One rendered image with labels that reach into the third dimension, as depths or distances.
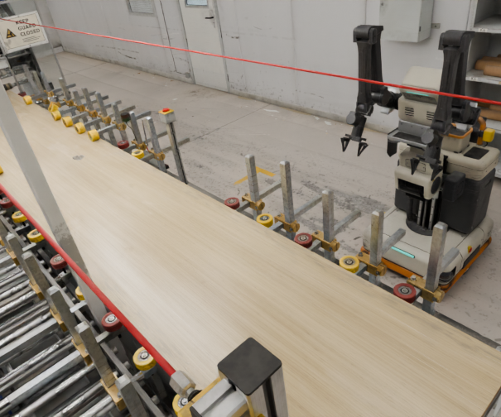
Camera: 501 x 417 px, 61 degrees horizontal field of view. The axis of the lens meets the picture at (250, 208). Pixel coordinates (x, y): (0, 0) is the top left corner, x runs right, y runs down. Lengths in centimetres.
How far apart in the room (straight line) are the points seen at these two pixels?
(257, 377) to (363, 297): 132
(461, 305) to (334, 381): 166
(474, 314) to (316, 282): 143
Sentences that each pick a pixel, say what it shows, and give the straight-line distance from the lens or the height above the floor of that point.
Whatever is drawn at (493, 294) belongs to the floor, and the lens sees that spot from 309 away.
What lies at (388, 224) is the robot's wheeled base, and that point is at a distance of 305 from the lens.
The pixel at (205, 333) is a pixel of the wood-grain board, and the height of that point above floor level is 90.
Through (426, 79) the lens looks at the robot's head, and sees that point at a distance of 236.
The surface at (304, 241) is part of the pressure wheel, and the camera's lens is 190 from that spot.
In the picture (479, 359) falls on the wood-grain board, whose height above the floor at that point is 90.
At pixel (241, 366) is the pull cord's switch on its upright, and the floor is 181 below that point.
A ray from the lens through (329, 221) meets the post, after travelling 192.
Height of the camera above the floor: 210
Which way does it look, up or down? 34 degrees down
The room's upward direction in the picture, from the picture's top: 9 degrees counter-clockwise
